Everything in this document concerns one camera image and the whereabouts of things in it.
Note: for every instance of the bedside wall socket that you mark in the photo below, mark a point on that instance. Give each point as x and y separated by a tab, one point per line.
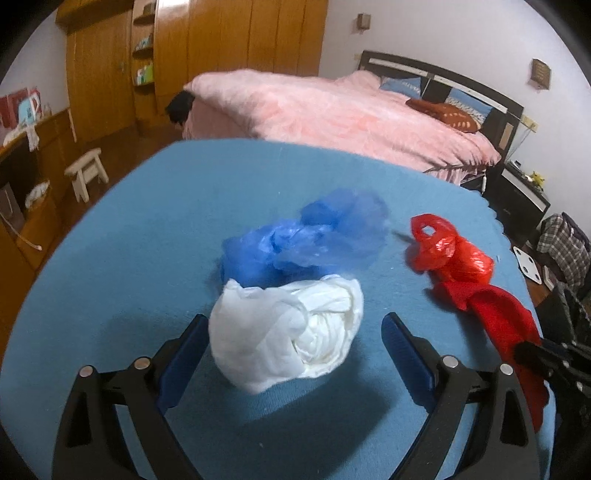
529	123

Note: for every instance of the white wooden stool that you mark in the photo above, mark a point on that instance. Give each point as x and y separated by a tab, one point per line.
85	159

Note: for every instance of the red cloth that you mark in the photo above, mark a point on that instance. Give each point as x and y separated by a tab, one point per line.
498	314

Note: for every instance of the black cloth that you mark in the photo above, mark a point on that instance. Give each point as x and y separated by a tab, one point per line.
180	106

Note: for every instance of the brown dotted pillow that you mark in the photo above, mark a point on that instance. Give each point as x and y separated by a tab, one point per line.
443	113

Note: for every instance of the blue plastic bag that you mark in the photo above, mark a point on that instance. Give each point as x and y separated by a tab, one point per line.
268	249

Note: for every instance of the white cloth on sideboard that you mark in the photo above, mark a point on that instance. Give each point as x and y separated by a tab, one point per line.
23	136

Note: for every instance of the wooden wardrobe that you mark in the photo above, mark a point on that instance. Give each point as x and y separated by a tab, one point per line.
231	37

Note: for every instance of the large red photo frame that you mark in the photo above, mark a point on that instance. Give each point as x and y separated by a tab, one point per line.
9	110

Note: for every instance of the black nightstand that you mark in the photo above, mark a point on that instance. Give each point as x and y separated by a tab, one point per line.
512	207

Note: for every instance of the bed with pink blanket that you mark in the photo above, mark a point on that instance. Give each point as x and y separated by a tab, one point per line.
323	110

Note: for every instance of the plaid shirt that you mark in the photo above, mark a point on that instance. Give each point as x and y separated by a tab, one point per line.
565	249

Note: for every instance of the white plastic bag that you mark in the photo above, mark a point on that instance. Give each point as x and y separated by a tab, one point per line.
277	332

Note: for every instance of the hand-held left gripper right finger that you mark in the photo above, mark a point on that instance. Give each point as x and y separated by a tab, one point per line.
411	355

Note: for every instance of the dark bed headboard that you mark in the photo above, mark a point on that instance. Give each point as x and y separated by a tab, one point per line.
436	90

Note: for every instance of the grey paper bag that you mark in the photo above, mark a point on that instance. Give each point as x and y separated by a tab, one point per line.
11	205

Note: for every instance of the yellow toy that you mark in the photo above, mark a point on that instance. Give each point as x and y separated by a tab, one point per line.
535	177

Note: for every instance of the brown wall lamp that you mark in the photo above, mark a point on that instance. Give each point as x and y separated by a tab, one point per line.
364	21

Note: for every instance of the white crumpled cloth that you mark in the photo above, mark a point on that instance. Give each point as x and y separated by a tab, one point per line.
37	193

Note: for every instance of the red plastic bag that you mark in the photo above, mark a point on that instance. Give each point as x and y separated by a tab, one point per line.
461	258

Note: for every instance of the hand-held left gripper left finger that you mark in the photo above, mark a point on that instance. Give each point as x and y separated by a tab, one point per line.
182	364

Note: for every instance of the blue pillow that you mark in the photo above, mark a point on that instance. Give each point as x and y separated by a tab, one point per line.
466	104
399	85

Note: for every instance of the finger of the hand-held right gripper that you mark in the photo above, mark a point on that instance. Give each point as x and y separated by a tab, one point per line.
533	354

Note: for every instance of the wooden sideboard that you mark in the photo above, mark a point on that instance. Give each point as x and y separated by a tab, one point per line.
51	138

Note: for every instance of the white bathroom scale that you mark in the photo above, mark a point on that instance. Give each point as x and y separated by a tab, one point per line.
530	266

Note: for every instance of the wooden wall lamp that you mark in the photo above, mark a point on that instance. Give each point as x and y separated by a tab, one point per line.
541	74

